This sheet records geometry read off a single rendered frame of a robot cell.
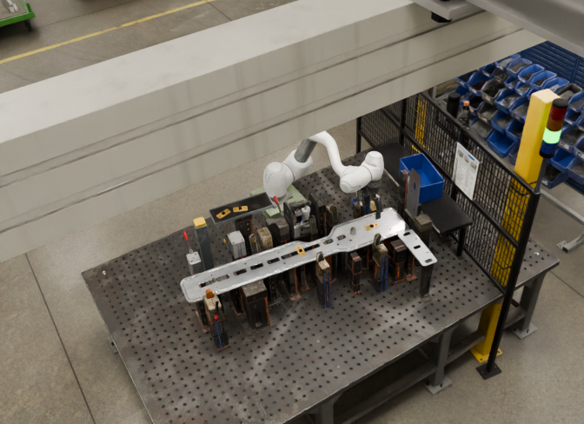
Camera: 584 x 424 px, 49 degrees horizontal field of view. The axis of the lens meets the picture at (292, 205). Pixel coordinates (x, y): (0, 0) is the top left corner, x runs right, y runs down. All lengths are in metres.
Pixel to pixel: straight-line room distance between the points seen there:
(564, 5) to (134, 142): 0.39
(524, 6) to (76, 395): 4.24
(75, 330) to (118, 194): 4.38
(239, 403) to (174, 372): 0.42
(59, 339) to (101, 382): 0.53
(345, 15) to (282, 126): 0.12
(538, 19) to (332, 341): 3.16
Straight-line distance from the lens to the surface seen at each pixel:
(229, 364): 3.62
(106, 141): 0.56
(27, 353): 4.97
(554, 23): 0.60
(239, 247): 3.66
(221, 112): 0.59
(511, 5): 0.63
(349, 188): 3.39
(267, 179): 4.27
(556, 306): 4.97
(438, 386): 4.37
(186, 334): 3.79
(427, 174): 4.16
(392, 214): 3.93
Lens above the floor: 3.66
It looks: 42 degrees down
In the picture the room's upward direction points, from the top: 4 degrees counter-clockwise
